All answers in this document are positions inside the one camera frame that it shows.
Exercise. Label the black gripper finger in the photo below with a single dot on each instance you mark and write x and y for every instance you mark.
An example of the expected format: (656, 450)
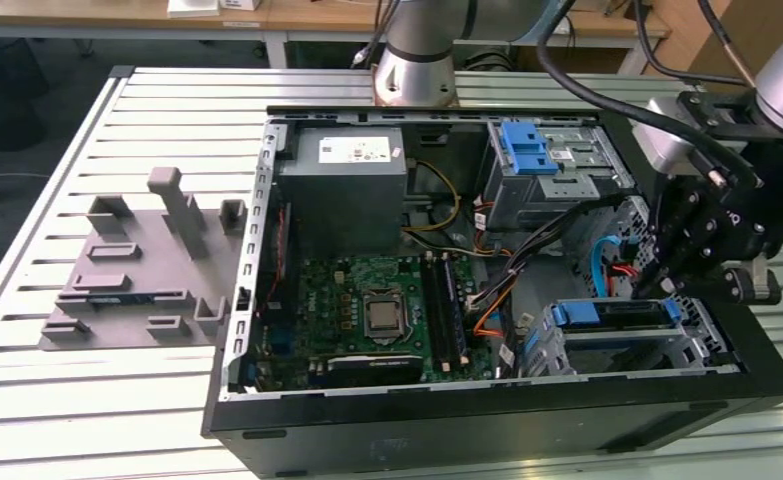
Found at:
(701, 255)
(672, 210)

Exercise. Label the hard disk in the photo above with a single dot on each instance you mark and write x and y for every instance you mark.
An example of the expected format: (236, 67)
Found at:
(579, 312)

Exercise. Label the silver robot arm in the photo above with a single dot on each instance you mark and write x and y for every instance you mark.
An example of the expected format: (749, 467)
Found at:
(418, 45)

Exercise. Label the metal disk bay cage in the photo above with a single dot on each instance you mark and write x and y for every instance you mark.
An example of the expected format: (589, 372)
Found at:
(619, 337)

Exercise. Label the metal optical drive cage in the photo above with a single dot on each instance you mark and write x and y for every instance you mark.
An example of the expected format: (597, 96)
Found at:
(552, 200)

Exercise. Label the brown cabinet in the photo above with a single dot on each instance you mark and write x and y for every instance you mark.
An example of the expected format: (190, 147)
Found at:
(688, 30)

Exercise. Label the RAM stick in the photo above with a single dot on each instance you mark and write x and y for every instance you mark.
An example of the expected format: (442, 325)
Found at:
(457, 310)

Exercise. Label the silver CPU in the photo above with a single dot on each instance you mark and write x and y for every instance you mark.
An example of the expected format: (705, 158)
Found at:
(386, 315)

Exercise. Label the black open PC case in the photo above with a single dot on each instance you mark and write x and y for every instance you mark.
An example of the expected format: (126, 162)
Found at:
(498, 440)

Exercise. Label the grey power supply unit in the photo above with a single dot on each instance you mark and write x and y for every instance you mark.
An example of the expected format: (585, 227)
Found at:
(345, 210)

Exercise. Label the CPU socket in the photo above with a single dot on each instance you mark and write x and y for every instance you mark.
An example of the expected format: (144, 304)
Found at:
(362, 312)

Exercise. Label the green motherboard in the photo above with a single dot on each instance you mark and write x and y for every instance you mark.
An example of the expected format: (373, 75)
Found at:
(338, 280)

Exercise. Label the black graphics card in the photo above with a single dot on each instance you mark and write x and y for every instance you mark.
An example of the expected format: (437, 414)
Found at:
(374, 370)

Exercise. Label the white box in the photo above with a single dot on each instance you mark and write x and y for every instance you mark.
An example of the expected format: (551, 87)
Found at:
(194, 7)
(241, 4)

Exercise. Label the grey parts rack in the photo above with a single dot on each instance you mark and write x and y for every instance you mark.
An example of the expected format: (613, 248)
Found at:
(138, 240)

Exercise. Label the wooden desk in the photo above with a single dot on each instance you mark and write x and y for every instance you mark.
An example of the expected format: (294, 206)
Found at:
(98, 17)

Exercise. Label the black office chair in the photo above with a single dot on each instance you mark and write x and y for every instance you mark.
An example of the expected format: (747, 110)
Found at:
(5, 90)

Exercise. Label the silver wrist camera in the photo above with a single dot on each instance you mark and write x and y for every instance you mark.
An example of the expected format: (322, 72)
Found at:
(665, 140)

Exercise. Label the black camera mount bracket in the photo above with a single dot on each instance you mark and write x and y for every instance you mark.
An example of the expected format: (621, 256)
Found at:
(705, 107)

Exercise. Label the blue plastic drive bracket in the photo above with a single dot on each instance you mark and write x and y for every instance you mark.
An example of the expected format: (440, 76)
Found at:
(525, 145)

